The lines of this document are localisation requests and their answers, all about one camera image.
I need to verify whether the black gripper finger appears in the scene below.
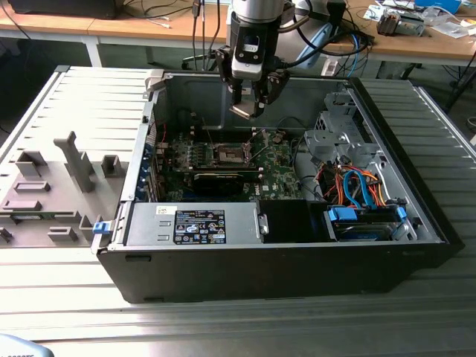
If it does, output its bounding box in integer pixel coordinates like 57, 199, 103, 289
252, 69, 292, 118
215, 45, 243, 107

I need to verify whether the silver CPU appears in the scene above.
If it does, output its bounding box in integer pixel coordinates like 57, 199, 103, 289
228, 96, 257, 120

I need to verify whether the CPU socket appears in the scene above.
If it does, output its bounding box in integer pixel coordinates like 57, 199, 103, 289
213, 143, 251, 167

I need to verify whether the white power adapter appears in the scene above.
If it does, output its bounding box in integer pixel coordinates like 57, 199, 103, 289
321, 57, 340, 77

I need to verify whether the black upright box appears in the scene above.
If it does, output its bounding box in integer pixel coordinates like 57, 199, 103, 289
327, 0, 347, 44

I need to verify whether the metal drive cage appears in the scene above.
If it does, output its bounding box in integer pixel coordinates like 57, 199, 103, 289
303, 91, 385, 165

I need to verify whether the green motherboard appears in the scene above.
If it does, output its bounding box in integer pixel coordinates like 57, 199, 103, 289
154, 128, 324, 204

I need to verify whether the black graphics card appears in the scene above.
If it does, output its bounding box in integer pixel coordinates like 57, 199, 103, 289
191, 169, 246, 195

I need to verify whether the wooden desk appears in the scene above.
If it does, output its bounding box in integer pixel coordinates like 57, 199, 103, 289
0, 0, 234, 68
321, 0, 476, 81

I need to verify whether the copper heatsink cooler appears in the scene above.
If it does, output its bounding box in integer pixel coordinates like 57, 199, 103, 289
376, 9, 402, 37

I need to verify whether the silver metal drive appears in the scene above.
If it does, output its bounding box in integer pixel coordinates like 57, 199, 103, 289
397, 13, 428, 38

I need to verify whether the hard disk in blue carrier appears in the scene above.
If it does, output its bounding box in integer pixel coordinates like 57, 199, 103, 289
322, 205, 409, 242

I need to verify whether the black flat device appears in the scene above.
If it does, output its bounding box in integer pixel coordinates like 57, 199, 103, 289
7, 0, 120, 20

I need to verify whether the blue box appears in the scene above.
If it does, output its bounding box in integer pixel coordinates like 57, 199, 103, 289
414, 0, 463, 14

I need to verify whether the grey power supply unit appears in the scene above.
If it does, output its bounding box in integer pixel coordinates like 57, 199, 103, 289
124, 202, 262, 246

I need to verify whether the clear plastic bag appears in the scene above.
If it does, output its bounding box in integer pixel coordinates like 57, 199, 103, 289
435, 20, 474, 39

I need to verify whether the black PC case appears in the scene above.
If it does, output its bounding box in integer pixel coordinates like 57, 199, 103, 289
91, 70, 466, 304

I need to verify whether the grey parts rack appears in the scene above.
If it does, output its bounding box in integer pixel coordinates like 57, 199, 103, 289
0, 130, 130, 249

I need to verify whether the grey rounded device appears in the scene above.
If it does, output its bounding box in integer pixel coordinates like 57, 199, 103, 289
0, 333, 56, 357

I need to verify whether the white camera black bracket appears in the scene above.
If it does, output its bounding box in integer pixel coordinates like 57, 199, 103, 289
230, 31, 264, 82

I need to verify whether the black thin wire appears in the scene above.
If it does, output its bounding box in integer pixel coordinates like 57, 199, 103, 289
277, 116, 312, 137

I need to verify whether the blue cable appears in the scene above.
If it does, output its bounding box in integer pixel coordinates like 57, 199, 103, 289
347, 29, 364, 77

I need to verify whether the black camera cable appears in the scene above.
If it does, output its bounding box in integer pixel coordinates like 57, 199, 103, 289
278, 14, 376, 70

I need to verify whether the orange wire bundle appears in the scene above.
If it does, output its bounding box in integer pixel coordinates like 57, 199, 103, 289
320, 166, 388, 208

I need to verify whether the blue flat wire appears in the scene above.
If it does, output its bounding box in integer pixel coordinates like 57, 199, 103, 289
356, 171, 376, 209
341, 170, 360, 208

